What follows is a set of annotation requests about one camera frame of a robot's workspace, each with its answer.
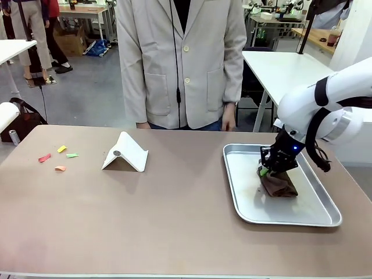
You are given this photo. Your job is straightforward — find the large white table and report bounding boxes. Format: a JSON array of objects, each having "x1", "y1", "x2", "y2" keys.
[{"x1": 241, "y1": 50, "x2": 335, "y2": 133}]

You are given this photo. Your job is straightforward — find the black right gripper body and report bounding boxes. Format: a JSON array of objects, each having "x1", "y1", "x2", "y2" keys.
[{"x1": 273, "y1": 127, "x2": 306, "y2": 164}]

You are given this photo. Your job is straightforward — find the bystander in beige trousers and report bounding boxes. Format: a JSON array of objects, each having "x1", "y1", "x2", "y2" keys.
[{"x1": 11, "y1": 0, "x2": 57, "y2": 85}]

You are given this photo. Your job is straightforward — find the person in beige jacket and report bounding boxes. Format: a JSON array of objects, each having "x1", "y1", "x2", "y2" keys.
[{"x1": 115, "y1": 0, "x2": 248, "y2": 131}]

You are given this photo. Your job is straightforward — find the dark red bag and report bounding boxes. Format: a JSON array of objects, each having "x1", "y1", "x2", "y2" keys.
[{"x1": 0, "y1": 97, "x2": 49, "y2": 143}]

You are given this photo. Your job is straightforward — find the wooden workbench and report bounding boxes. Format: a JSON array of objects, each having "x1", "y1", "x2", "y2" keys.
[{"x1": 291, "y1": 27, "x2": 338, "y2": 55}]

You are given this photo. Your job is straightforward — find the white side table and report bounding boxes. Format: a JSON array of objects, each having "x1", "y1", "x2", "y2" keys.
[{"x1": 0, "y1": 38, "x2": 38, "y2": 94}]

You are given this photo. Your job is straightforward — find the cardboard box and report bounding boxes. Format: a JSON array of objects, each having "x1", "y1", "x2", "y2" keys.
[{"x1": 53, "y1": 25, "x2": 88, "y2": 58}]

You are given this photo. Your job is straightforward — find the blue plastic bag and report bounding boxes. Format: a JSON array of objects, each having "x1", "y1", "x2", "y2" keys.
[{"x1": 82, "y1": 38, "x2": 110, "y2": 58}]

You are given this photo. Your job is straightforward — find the bystander in black trousers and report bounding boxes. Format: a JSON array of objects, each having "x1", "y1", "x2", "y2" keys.
[{"x1": 42, "y1": 0, "x2": 74, "y2": 74}]

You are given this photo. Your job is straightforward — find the person's left hand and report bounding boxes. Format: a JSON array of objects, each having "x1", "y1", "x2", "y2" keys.
[{"x1": 221, "y1": 103, "x2": 238, "y2": 132}]

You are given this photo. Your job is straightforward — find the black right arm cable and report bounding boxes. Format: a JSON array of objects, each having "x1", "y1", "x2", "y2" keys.
[{"x1": 305, "y1": 97, "x2": 372, "y2": 173}]

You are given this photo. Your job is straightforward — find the black lanyard cable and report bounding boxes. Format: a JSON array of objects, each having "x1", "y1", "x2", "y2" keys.
[{"x1": 167, "y1": 0, "x2": 183, "y2": 128}]

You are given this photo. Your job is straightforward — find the bottle with dark drink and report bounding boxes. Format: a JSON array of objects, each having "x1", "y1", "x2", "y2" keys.
[{"x1": 326, "y1": 24, "x2": 342, "y2": 48}]

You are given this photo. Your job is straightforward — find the silver metal tray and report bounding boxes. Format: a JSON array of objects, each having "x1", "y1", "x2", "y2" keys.
[{"x1": 223, "y1": 143, "x2": 343, "y2": 228}]

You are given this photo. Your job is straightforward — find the black vertical pole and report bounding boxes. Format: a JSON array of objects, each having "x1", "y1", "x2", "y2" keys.
[{"x1": 296, "y1": 0, "x2": 317, "y2": 55}]

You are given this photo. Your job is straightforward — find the brown cloth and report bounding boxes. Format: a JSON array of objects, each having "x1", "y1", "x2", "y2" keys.
[{"x1": 255, "y1": 158, "x2": 300, "y2": 199}]

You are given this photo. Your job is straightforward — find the white folded roller stand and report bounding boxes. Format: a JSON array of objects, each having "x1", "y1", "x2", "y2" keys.
[{"x1": 101, "y1": 131, "x2": 149, "y2": 173}]

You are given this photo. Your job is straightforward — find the black undershirt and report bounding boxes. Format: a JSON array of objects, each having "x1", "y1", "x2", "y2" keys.
[{"x1": 173, "y1": 0, "x2": 195, "y2": 33}]

